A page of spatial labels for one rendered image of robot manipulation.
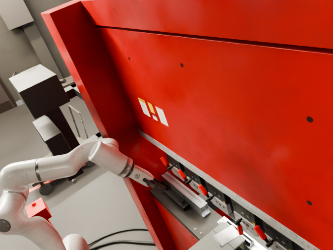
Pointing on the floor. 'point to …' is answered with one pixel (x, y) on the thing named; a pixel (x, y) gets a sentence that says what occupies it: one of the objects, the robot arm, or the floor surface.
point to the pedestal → (38, 210)
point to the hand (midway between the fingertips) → (158, 185)
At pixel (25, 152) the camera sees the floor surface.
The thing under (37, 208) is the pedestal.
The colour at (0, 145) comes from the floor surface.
